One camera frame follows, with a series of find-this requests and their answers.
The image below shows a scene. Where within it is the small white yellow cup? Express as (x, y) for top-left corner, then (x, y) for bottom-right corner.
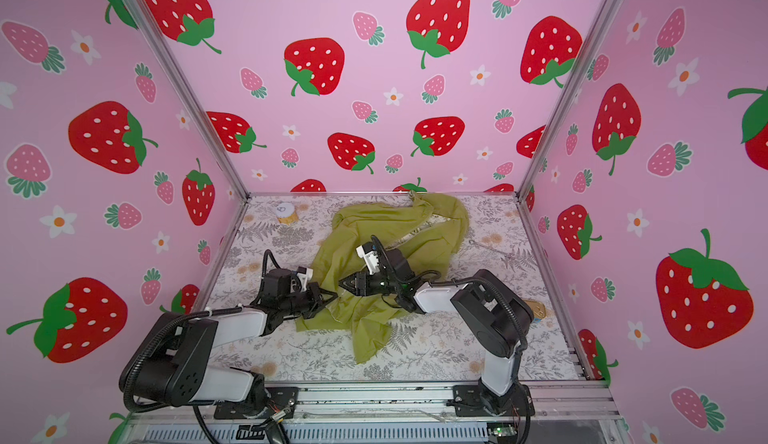
(275, 202), (299, 224)

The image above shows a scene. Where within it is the brown blue cardboard piece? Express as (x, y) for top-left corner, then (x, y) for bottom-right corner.
(527, 301), (547, 322)

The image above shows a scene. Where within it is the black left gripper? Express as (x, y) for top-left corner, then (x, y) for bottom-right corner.
(281, 283), (338, 318)

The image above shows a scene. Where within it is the aluminium corner post left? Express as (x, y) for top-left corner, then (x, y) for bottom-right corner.
(123, 0), (249, 201)

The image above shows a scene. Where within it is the aluminium corner post right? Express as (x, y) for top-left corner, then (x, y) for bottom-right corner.
(517, 0), (624, 202)

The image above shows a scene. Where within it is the green zip-up jacket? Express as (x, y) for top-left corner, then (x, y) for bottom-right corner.
(296, 194), (469, 364)

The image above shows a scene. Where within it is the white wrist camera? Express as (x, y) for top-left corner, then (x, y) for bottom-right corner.
(295, 266), (313, 292)
(356, 242), (380, 275)

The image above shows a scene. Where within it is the aluminium corner post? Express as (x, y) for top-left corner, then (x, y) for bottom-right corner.
(517, 0), (624, 202)
(123, 0), (249, 201)

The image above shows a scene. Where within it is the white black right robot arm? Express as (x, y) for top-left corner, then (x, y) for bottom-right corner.
(339, 244), (534, 415)

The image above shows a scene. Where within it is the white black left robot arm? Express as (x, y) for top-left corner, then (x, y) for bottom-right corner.
(119, 267), (338, 416)

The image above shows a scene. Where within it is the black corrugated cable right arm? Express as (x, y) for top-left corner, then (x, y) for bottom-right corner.
(368, 235), (532, 444)

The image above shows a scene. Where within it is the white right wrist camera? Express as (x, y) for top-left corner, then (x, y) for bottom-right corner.
(356, 242), (380, 275)

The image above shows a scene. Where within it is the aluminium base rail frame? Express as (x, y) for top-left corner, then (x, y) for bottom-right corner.
(118, 380), (632, 443)

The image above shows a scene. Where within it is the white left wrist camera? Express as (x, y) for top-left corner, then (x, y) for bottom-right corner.
(295, 266), (313, 292)

